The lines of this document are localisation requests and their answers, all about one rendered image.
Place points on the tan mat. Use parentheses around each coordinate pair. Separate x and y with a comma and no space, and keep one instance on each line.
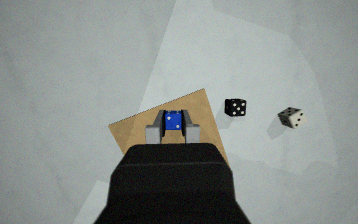
(131,131)

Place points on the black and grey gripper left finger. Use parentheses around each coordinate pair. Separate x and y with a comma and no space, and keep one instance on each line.
(155,132)

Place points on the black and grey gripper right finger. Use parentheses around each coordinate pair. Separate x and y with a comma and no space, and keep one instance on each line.
(190,131)

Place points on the blue die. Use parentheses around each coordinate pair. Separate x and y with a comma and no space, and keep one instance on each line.
(173,120)

